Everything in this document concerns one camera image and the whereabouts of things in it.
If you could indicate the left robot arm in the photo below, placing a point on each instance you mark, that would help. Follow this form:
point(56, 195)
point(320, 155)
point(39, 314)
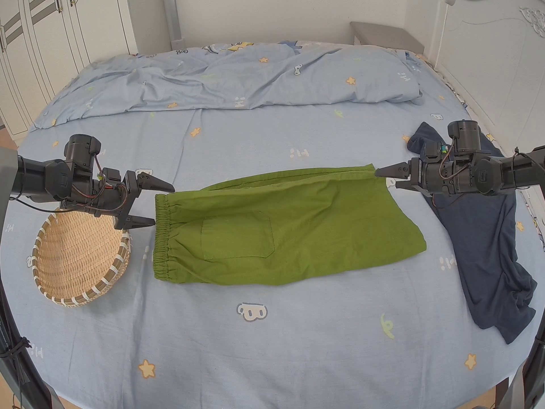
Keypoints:
point(57, 181)

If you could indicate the round woven basket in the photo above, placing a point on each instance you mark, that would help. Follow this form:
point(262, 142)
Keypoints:
point(72, 262)

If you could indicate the white wardrobe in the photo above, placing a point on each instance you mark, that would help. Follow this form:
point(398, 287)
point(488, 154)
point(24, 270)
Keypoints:
point(42, 36)

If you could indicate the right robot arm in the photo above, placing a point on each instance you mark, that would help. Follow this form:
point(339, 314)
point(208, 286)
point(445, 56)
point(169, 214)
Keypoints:
point(494, 175)

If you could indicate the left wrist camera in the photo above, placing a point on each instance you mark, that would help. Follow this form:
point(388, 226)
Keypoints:
point(111, 176)

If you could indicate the green shorts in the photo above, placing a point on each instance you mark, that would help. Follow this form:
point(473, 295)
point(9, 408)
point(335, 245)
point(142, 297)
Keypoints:
point(298, 228)

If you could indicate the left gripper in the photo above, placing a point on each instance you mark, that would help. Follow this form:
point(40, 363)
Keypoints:
point(123, 202)

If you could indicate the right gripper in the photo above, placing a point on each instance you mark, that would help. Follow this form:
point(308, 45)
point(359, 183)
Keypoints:
point(443, 179)

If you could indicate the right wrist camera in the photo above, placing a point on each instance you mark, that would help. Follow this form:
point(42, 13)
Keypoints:
point(431, 151)

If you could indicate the grey bedside table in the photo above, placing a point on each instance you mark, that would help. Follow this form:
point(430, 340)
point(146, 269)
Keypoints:
point(383, 34)

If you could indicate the bed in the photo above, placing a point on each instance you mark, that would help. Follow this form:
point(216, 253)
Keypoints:
point(276, 143)

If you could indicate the pale blue quilt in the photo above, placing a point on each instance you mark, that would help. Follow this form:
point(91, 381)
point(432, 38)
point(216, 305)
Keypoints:
point(255, 79)

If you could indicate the dark blue garment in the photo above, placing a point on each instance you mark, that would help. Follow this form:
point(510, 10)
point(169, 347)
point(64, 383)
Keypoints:
point(489, 271)

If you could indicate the grey wall pipe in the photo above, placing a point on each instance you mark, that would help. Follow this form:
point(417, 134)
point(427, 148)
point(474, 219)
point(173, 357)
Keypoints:
point(171, 7)

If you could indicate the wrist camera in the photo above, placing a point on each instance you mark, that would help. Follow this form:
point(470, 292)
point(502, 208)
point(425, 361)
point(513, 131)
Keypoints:
point(111, 176)
point(431, 151)

